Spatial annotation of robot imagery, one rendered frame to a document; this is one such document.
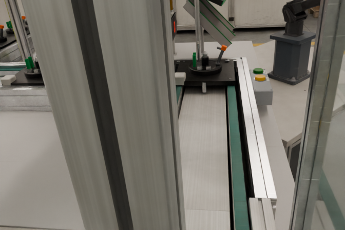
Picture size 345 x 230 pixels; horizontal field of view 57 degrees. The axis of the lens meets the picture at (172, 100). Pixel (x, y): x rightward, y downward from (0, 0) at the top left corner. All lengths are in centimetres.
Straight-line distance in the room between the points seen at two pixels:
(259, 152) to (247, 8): 465
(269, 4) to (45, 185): 485
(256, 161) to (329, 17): 48
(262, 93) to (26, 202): 83
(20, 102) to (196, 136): 80
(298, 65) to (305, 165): 99
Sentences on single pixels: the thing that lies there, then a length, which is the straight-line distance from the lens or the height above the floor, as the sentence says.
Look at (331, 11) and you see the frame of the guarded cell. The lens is 43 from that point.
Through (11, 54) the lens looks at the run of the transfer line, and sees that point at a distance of 213.
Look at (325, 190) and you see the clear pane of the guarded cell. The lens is 48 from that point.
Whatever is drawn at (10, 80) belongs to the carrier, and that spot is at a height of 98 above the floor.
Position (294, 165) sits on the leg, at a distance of 179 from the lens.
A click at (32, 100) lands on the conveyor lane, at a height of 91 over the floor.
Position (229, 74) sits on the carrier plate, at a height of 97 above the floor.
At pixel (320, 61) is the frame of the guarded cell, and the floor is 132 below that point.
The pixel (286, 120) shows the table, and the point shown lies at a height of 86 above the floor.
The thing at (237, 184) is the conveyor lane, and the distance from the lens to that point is 78.
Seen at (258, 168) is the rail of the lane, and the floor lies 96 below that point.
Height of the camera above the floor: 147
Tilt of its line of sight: 27 degrees down
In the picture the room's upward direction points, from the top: 4 degrees counter-clockwise
